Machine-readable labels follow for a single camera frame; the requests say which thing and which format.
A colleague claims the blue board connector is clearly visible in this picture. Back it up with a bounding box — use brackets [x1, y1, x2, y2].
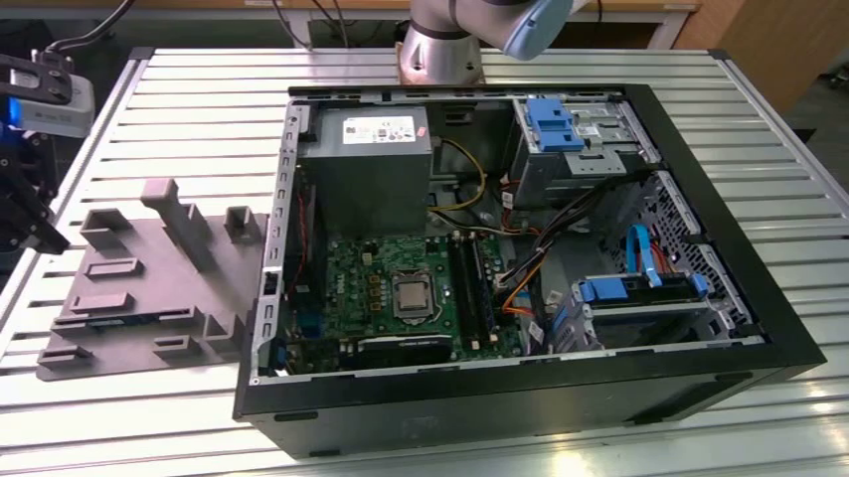
[296, 307, 320, 342]

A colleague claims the metal drive cage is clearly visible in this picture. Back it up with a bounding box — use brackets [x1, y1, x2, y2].
[508, 96, 664, 210]

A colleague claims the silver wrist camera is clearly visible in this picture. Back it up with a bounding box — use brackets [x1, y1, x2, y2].
[16, 74, 96, 139]

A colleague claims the silver CPU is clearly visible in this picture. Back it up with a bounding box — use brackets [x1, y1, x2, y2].
[395, 283, 432, 310]

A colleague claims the green motherboard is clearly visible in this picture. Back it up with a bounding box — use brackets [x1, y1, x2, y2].
[284, 231, 531, 372]

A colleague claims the yellow and black wire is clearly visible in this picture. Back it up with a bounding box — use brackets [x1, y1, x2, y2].
[427, 137, 489, 215]

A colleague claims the wood-topped white desk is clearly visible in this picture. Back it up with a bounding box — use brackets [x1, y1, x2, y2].
[0, 0, 704, 51]

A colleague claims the blue drive latch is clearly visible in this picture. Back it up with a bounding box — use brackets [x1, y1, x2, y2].
[523, 96, 586, 153]

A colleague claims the black PC case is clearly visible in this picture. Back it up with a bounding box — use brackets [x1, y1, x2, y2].
[230, 82, 828, 459]

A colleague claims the grey power supply unit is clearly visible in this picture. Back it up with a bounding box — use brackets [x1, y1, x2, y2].
[295, 104, 436, 238]

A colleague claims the orange wire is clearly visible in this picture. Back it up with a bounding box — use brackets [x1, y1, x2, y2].
[500, 290, 531, 317]

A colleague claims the blue flat data wire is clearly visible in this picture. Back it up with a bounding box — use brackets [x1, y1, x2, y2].
[626, 223, 664, 289]

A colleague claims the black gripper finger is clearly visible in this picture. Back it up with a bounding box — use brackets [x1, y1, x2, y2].
[0, 166, 72, 254]

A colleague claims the grey parts rack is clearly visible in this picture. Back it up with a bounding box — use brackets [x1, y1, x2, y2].
[33, 178, 272, 383]

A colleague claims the thin red wire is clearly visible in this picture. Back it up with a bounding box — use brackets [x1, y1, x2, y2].
[296, 188, 315, 264]

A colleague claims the wooden cabinet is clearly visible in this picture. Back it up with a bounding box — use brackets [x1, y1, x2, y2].
[672, 0, 849, 118]

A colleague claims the black camera cable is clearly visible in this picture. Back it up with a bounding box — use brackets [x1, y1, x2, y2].
[42, 0, 137, 54]

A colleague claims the black graphics card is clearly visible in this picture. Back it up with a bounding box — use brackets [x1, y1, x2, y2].
[336, 331, 456, 369]

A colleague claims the hard disk in blue carrier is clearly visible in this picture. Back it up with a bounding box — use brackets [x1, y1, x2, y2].
[572, 275, 711, 305]

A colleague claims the metal disk bay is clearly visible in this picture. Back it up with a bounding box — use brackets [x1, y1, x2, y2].
[568, 275, 738, 354]

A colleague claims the black RAM slot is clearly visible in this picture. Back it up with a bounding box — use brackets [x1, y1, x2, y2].
[447, 231, 473, 352]

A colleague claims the black cable bundle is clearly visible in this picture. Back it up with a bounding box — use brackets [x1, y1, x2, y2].
[493, 168, 658, 289]

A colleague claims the black camera bracket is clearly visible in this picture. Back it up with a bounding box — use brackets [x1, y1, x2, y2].
[0, 52, 76, 106]

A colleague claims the CPU socket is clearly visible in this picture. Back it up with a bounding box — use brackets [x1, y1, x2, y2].
[387, 269, 444, 325]

